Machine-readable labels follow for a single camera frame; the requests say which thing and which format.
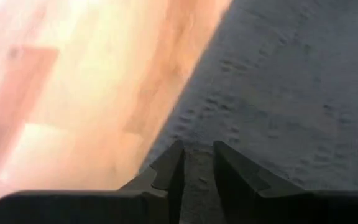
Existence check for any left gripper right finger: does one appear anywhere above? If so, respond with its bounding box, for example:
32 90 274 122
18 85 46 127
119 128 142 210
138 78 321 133
213 140 358 224

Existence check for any grey towel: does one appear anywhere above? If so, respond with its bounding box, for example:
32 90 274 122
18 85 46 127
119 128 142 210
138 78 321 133
138 0 358 224

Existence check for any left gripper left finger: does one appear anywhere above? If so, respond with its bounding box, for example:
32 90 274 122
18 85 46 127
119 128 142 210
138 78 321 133
0 139 186 224

